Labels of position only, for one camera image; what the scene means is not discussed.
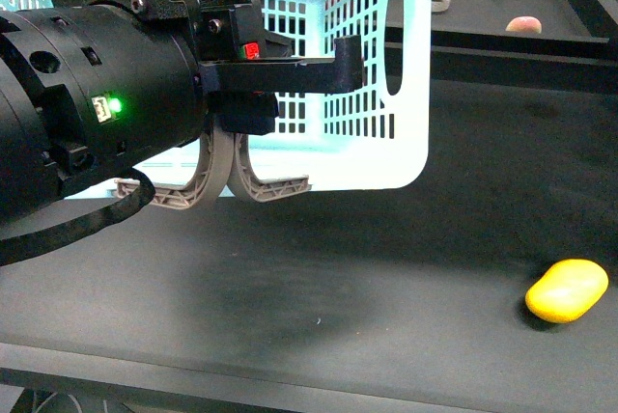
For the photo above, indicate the yellow mango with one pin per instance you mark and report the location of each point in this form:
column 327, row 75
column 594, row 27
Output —
column 568, row 290

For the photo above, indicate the pale peach fruit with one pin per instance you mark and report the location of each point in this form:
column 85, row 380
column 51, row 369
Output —
column 524, row 24

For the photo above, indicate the light blue plastic basket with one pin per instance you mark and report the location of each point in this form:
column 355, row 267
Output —
column 284, row 97

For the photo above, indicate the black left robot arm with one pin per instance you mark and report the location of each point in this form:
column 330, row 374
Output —
column 91, row 88

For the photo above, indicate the black fruit display tray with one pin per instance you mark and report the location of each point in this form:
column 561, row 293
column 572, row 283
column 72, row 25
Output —
column 582, row 30

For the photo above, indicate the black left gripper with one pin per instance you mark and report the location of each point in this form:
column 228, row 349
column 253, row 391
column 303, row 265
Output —
column 242, row 67

